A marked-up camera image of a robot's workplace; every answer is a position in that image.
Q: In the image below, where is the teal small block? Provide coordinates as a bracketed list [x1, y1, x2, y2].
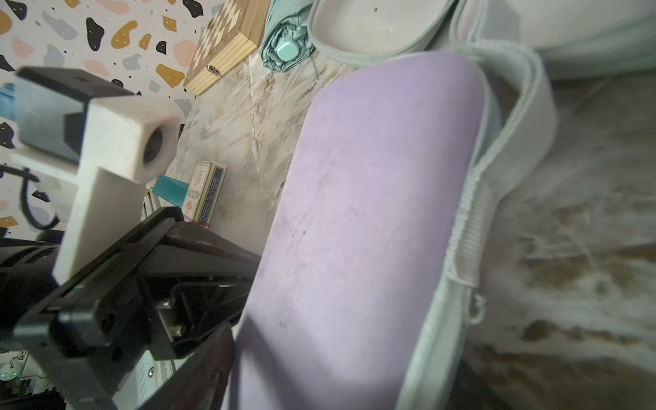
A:
[153, 175, 189, 208]

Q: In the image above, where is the playing card box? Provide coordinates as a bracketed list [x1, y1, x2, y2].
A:
[181, 161, 227, 229]

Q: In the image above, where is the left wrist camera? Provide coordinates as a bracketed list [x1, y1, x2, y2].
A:
[12, 66, 181, 284]

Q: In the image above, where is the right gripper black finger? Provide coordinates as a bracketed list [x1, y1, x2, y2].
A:
[140, 325, 236, 410]

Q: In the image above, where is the mint green folded umbrella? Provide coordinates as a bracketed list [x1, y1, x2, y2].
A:
[261, 0, 315, 73]

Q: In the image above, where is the wooden chessboard box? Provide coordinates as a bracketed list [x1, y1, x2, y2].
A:
[184, 0, 271, 95]

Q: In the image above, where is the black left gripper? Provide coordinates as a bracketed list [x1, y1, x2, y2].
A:
[1, 207, 261, 409]

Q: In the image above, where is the lilac zippered umbrella sleeve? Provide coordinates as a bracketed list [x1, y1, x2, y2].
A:
[223, 40, 556, 409]

